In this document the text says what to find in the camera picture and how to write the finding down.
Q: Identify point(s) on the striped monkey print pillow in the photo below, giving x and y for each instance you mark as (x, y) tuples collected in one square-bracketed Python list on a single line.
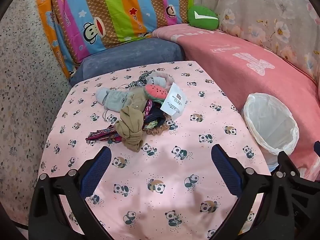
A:
[(112, 10)]

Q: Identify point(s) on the leopard print scrunchie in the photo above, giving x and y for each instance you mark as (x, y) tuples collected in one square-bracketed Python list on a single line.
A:
[(140, 80)]

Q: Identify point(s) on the bin with white bag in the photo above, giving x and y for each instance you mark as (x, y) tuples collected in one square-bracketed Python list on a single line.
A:
[(270, 122)]

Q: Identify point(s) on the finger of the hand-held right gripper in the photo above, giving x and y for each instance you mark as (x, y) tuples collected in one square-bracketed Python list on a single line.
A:
[(303, 200), (317, 148)]

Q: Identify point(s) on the blue-grey cushion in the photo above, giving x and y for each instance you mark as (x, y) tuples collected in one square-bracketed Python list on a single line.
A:
[(132, 52)]

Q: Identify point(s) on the white paper packet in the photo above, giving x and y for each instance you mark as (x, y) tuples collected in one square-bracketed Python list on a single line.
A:
[(173, 100)]

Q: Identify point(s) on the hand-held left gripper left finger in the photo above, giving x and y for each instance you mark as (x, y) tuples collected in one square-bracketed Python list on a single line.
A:
[(96, 170)]

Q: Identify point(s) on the watermelon slice plush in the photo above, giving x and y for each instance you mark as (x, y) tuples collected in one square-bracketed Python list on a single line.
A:
[(156, 93)]

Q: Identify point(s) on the pink braided band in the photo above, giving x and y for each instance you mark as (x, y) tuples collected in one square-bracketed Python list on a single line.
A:
[(147, 108)]

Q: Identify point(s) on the pink blanket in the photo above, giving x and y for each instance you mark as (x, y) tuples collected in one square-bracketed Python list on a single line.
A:
[(237, 62)]

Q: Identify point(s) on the green round cushion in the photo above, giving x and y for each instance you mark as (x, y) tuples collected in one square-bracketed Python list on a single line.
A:
[(202, 17)]

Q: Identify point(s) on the light grey rolled sock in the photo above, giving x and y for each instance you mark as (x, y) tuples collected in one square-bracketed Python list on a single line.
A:
[(102, 96)]

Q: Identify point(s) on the grey sock in pink mesh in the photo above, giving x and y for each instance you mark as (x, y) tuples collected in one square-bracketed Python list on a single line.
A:
[(158, 79)]

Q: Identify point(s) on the floral print cloth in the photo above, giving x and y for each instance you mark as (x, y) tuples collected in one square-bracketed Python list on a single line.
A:
[(270, 12)]

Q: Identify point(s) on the orange-edged monkey print pillow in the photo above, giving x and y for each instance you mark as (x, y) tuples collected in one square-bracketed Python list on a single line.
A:
[(46, 17)]

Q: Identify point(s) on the dark patterned cloth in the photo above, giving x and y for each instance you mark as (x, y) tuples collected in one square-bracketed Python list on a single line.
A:
[(156, 116)]

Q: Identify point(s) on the purple patterned cloth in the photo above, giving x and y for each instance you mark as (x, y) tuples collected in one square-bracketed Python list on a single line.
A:
[(102, 135)]

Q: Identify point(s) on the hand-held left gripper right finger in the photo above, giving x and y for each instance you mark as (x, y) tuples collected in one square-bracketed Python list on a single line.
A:
[(226, 170)]

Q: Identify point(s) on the pink panda print cloth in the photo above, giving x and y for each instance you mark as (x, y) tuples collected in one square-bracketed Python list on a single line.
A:
[(162, 180)]

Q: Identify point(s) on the tan knotted stocking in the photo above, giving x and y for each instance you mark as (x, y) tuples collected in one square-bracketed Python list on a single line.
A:
[(131, 122)]

